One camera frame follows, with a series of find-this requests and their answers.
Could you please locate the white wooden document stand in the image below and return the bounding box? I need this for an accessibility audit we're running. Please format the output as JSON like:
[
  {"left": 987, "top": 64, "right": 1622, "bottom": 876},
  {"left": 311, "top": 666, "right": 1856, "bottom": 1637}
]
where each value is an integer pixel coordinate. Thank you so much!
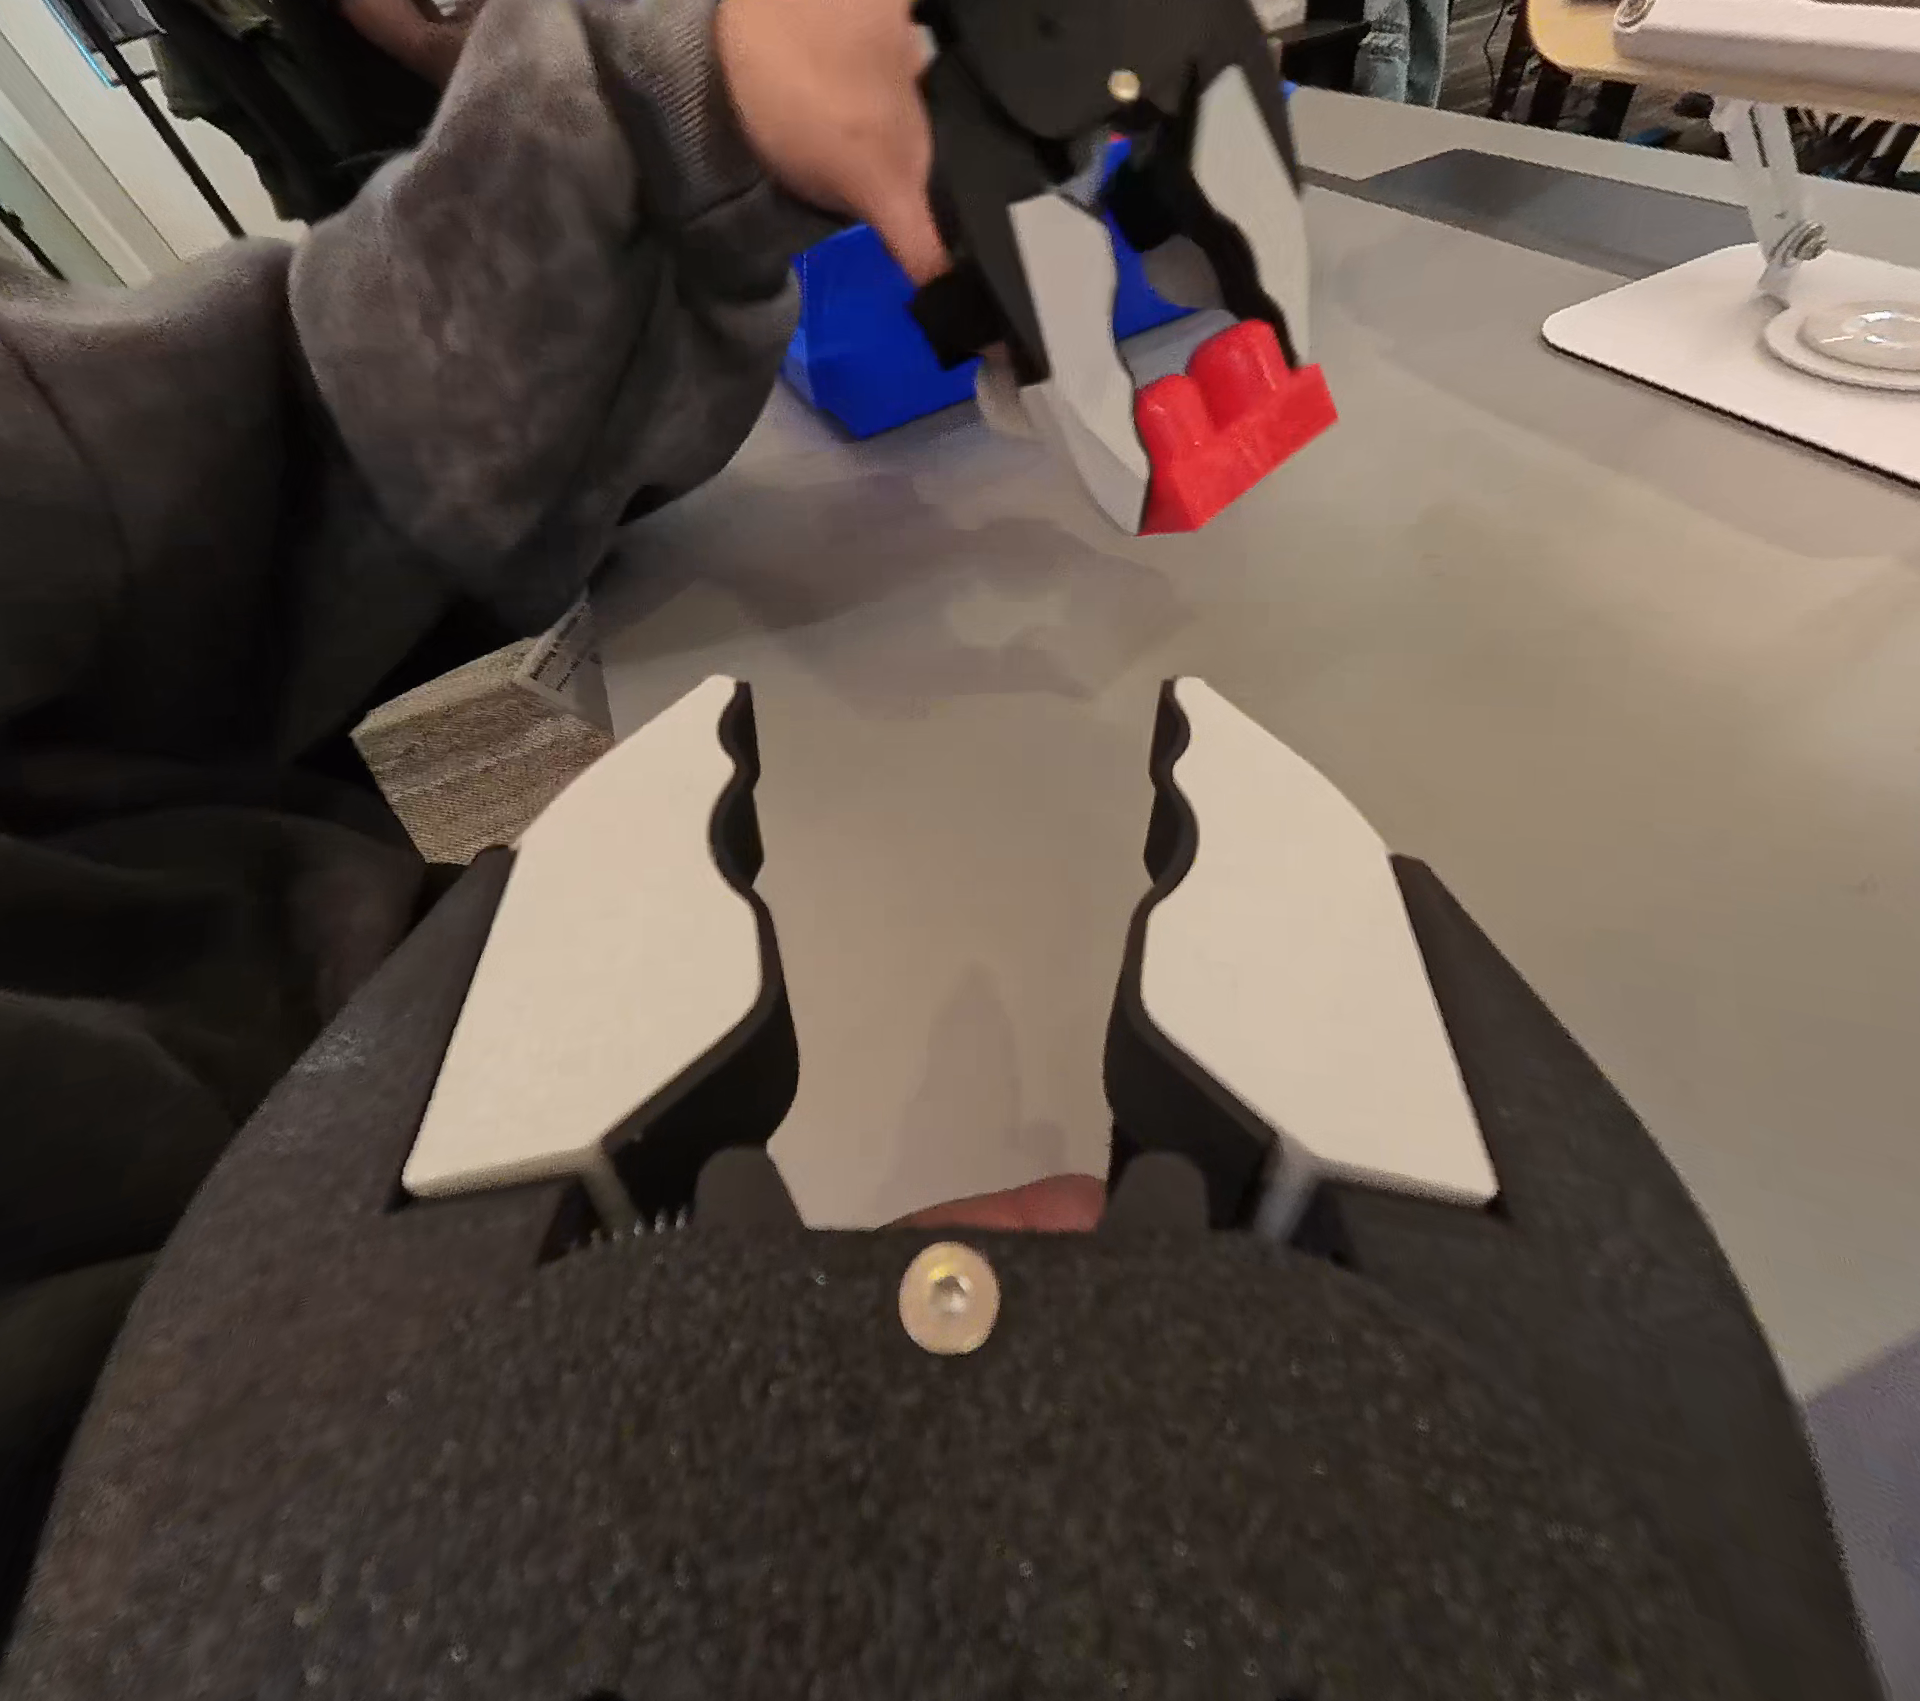
[{"left": 1522, "top": 0, "right": 1920, "bottom": 487}]

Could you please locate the person's left hand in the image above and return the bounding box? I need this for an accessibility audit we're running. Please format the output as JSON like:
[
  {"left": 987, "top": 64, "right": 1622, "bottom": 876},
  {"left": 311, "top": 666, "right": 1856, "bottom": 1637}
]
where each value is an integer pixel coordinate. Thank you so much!
[{"left": 713, "top": 0, "right": 966, "bottom": 287}]

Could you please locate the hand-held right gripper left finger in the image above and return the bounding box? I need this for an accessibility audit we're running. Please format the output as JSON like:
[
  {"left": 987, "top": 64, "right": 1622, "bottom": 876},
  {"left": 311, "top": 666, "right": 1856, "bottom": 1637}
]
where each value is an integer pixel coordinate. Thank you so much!
[{"left": 402, "top": 675, "right": 803, "bottom": 1233}]

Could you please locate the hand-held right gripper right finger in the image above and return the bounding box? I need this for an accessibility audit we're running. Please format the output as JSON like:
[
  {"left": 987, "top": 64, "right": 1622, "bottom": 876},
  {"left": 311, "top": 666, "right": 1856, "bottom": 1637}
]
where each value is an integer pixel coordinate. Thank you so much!
[{"left": 1106, "top": 675, "right": 1503, "bottom": 1238}]

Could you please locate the person's right hand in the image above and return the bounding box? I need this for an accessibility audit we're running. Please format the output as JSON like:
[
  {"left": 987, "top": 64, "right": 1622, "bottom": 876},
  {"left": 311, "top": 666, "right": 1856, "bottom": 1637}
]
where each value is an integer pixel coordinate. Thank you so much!
[{"left": 901, "top": 1172, "right": 1117, "bottom": 1235}]

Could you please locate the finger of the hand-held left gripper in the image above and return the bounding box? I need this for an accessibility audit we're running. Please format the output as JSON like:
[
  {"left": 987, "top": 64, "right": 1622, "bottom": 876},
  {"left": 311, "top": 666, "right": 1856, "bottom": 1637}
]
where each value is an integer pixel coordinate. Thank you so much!
[
  {"left": 1005, "top": 189, "right": 1159, "bottom": 535},
  {"left": 1184, "top": 58, "right": 1311, "bottom": 374}
]

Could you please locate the blue plastic bin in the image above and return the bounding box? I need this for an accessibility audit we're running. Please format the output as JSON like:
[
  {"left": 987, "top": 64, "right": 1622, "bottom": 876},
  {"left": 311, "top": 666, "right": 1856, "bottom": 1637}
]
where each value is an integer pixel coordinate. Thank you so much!
[{"left": 781, "top": 79, "right": 1300, "bottom": 442}]

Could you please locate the red two-stud block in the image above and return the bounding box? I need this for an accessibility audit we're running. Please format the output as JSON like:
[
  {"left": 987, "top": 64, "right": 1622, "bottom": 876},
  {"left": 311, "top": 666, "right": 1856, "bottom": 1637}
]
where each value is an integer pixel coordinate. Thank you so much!
[{"left": 1133, "top": 320, "right": 1340, "bottom": 535}]

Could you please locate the olive jacket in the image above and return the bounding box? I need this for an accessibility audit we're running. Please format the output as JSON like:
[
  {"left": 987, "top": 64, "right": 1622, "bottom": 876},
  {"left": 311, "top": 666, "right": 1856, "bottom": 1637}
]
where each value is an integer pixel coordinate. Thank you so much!
[{"left": 82, "top": 0, "right": 325, "bottom": 218}]

